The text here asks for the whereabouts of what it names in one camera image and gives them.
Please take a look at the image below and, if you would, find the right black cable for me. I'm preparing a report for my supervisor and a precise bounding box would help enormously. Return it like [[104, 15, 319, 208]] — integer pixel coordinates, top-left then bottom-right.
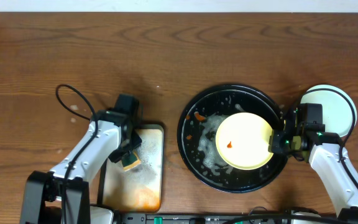
[[296, 88, 358, 212]]

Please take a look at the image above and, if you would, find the black round tray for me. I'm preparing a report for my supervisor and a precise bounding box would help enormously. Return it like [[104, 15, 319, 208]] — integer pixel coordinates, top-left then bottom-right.
[[177, 84, 288, 194]]

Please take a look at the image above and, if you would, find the black rectangular soapy tray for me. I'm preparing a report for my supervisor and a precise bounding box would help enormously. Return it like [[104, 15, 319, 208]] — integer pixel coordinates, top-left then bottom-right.
[[97, 124, 164, 213]]

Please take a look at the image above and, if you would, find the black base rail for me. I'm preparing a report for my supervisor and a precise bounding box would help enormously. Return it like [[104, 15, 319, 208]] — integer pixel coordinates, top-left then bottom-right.
[[116, 212, 295, 224]]

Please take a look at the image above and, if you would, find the black cable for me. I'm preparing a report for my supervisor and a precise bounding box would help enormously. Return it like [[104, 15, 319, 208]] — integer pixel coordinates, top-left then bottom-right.
[[55, 84, 99, 224], [296, 88, 358, 212]]

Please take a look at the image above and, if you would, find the light blue plate top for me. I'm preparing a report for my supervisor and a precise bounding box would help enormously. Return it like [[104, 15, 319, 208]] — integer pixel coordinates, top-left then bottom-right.
[[300, 85, 357, 137]]

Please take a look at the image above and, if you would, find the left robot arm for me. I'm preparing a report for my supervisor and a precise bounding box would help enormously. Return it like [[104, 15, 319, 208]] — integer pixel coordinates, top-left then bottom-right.
[[20, 95, 142, 223]]

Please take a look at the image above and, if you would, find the left black cable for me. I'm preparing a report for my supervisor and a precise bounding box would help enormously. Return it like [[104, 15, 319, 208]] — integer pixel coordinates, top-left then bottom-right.
[[55, 84, 99, 224]]

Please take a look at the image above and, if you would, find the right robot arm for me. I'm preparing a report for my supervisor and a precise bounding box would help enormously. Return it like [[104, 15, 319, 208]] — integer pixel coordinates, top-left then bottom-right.
[[268, 103, 358, 223]]

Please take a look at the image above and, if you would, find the yellow plate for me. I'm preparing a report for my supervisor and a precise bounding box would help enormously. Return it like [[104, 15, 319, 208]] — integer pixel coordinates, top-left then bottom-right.
[[215, 112, 273, 170]]

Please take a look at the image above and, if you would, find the orange green sponge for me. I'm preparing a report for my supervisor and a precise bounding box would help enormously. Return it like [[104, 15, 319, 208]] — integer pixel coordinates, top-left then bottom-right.
[[121, 151, 141, 171]]

